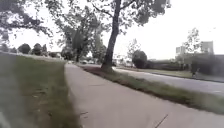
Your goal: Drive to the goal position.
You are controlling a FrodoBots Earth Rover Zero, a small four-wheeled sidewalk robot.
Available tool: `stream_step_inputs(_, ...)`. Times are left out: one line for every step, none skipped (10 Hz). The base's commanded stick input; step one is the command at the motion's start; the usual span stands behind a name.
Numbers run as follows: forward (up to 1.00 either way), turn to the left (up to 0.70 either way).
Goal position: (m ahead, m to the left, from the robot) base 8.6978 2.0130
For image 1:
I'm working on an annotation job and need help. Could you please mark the slender young tree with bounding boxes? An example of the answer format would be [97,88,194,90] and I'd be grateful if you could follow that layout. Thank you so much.
[183,27,202,56]

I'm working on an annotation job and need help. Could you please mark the grey concrete sidewalk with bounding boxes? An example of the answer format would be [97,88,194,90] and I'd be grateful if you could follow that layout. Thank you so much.
[63,63,224,128]

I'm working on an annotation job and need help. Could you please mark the large leaning tree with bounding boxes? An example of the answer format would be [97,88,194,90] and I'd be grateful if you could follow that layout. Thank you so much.
[44,0,172,73]

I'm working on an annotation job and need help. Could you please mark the grass lawn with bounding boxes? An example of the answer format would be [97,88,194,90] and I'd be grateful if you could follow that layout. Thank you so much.
[0,52,83,128]

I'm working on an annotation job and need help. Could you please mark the grass verge strip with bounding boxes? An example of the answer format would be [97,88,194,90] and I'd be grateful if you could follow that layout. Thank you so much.
[77,63,224,116]

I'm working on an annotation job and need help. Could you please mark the dark hedge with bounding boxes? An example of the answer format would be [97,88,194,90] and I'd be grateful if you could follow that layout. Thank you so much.
[146,53,224,76]

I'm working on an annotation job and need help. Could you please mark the pale tall building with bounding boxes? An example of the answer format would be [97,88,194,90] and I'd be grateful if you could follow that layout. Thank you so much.
[175,40,215,56]

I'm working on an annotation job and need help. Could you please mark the grass strip beyond road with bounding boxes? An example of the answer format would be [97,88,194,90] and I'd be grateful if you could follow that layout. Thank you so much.
[116,65,224,84]

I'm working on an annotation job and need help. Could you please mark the round dark bush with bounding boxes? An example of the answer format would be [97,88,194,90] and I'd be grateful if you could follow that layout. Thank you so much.
[131,50,148,70]

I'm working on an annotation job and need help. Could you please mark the row of trees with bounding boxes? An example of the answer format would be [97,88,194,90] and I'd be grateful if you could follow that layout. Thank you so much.
[0,6,108,64]

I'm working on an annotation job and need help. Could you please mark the overhanging tree branches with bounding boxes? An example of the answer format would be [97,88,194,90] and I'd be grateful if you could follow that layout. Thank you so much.
[0,0,54,43]

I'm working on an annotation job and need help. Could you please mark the grey asphalt road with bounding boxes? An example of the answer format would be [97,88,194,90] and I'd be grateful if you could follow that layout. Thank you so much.
[112,67,224,98]

